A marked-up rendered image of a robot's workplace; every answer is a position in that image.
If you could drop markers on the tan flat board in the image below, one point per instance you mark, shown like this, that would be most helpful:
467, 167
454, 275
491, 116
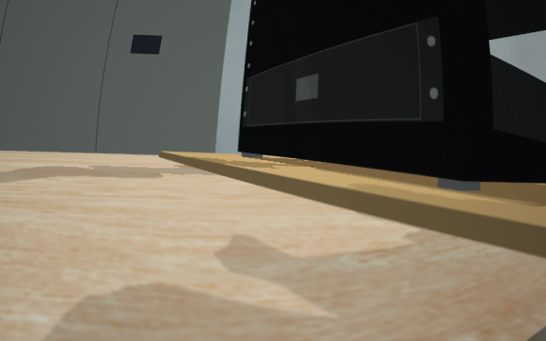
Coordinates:
507, 215

